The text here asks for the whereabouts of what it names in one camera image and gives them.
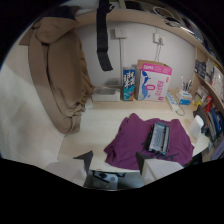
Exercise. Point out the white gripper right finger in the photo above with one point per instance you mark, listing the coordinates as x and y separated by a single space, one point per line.
159 168

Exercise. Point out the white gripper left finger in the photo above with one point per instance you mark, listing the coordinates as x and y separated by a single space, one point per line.
71 166

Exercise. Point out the metallic tray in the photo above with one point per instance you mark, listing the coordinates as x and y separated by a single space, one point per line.
159 138

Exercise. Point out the purple cloth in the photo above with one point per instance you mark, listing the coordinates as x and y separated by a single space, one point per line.
140 140

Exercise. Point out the white plastic jar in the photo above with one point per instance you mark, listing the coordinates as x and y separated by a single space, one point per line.
196 126

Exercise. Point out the white power strip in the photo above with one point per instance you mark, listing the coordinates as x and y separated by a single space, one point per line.
172 102

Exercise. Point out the white and blue pen holder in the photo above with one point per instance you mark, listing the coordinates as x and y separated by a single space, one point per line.
183 97

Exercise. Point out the white rectangular container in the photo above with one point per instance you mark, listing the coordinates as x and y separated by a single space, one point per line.
106 93

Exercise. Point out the pink and white carton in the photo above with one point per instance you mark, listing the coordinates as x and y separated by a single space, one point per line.
153 81

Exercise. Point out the blue printed box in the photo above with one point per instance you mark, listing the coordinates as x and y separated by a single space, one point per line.
129 84

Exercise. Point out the brown hanging garment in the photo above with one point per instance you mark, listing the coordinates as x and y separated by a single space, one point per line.
56 70

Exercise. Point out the white wall socket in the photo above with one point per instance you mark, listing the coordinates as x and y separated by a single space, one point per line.
158 38

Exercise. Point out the white wall switch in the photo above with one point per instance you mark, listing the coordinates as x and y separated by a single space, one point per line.
120 32

